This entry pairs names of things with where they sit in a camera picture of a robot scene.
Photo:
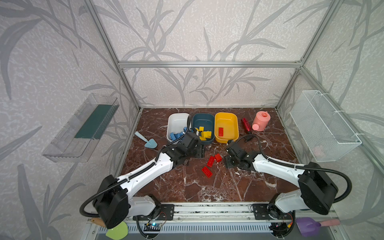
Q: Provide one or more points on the light blue toy trowel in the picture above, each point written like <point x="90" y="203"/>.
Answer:
<point x="151" y="144"/>

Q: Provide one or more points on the clear plastic wall shelf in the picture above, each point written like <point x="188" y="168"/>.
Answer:
<point x="80" y="136"/>

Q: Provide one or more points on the dark teal plastic bin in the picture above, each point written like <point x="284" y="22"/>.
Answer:
<point x="207" y="121"/>

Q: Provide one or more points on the pink toy watering can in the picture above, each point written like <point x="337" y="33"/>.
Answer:
<point x="260" y="121"/>

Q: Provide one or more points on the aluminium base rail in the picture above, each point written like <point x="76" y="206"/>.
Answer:
<point x="201" y="218"/>

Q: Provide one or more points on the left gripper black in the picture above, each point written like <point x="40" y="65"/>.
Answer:
<point x="192" y="140"/>

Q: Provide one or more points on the yellow plastic bin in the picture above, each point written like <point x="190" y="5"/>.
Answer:
<point x="229" y="122"/>

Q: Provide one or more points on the white wire mesh basket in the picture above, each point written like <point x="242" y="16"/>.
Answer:
<point x="326" y="133"/>

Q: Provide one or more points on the small yellow lego brick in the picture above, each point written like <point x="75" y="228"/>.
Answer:
<point x="207" y="134"/>

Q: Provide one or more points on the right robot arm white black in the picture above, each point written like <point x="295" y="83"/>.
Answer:
<point x="317" y="188"/>

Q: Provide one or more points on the blue 2x4 lego brick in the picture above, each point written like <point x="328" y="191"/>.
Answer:
<point x="172" y="136"/>

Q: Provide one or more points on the purple toy shovel pink handle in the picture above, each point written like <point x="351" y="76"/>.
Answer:
<point x="308" y="227"/>

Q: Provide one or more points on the green toy spade wooden handle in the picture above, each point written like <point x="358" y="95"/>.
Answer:
<point x="117" y="233"/>

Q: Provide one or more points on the white plastic bin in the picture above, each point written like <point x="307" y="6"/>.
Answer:
<point x="177" y="122"/>

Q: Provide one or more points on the small red lego brick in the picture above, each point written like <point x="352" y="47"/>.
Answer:
<point x="218" y="158"/>

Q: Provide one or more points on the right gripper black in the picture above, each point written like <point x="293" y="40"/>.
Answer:
<point x="232" y="149"/>

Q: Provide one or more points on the red and black hand tool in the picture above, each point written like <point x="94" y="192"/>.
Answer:
<point x="248" y="130"/>

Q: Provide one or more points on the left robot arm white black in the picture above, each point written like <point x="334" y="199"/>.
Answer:
<point x="116" y="200"/>

